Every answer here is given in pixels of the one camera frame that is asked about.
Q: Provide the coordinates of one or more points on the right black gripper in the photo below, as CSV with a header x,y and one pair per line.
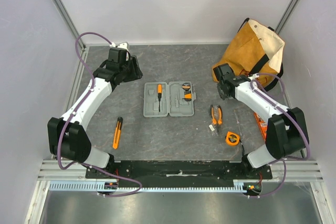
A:
x,y
223,91

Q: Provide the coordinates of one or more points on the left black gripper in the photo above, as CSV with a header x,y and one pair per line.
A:
x,y
136,74

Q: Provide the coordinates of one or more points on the orange black screwdriver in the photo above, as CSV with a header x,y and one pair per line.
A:
x,y
159,96

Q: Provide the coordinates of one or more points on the grey plastic tool case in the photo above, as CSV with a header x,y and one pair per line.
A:
x,y
172,102

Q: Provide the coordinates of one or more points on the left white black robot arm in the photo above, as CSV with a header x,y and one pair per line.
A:
x,y
67,135

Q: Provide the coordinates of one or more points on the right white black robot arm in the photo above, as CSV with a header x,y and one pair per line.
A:
x,y
286,127

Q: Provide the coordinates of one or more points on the round black orange tape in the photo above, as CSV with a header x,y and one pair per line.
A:
x,y
186,86

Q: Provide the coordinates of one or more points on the brown canvas tote bag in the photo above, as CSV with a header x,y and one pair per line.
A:
x,y
255,49

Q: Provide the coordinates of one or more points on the orange tape measure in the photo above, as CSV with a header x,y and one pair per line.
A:
x,y
232,139

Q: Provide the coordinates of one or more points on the orange printed box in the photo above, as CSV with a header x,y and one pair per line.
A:
x,y
262,125

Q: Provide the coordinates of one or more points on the orange utility knife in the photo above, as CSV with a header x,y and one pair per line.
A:
x,y
117,133

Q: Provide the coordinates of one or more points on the orange handled pliers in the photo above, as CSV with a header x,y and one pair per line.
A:
x,y
216,119

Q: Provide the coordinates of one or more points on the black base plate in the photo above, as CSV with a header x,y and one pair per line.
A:
x,y
163,169

